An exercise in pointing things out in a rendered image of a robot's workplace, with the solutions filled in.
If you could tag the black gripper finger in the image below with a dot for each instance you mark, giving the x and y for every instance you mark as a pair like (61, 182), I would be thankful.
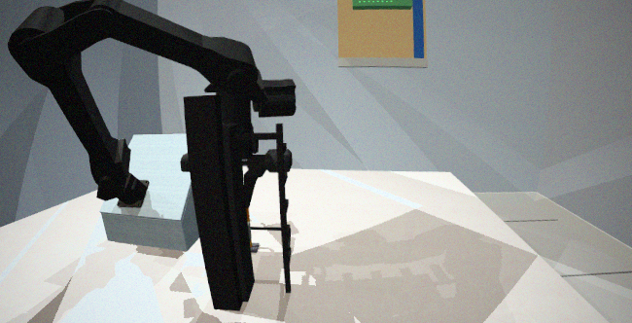
(250, 179)

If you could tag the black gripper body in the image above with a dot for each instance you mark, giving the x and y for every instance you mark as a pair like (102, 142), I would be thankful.
(255, 163)

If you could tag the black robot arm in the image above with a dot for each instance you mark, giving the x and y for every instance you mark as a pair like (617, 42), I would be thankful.
(48, 46)

